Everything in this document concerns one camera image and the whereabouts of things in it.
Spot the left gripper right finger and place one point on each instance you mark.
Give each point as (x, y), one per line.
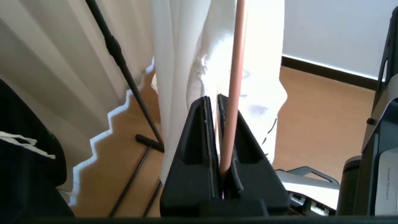
(267, 186)

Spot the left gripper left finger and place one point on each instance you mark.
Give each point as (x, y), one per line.
(174, 193)

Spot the pink clothes hanger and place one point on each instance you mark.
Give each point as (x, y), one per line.
(236, 77)

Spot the white garment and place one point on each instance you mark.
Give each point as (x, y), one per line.
(174, 62)

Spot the black shorts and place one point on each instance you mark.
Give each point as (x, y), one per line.
(25, 186)

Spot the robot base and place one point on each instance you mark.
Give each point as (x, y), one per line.
(311, 189)

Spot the black clothes rack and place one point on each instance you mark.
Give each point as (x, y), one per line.
(115, 49)

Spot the beige curtain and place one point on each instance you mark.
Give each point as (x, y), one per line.
(46, 62)

